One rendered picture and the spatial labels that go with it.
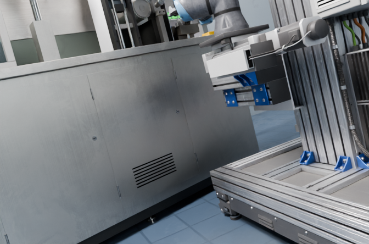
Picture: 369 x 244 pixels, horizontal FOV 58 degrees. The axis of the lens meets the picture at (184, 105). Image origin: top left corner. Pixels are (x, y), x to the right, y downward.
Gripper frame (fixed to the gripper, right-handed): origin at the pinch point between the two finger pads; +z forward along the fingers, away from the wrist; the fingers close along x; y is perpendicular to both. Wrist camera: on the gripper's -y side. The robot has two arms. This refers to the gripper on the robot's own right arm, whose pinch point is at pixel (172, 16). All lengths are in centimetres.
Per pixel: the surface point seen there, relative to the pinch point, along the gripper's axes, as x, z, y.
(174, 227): 56, -34, -109
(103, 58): 65, -25, -22
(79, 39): 48, 38, 0
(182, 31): -6.1, 1.0, -10.3
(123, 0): 34.9, -5.1, 10.3
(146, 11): 15.0, 5.1, 6.0
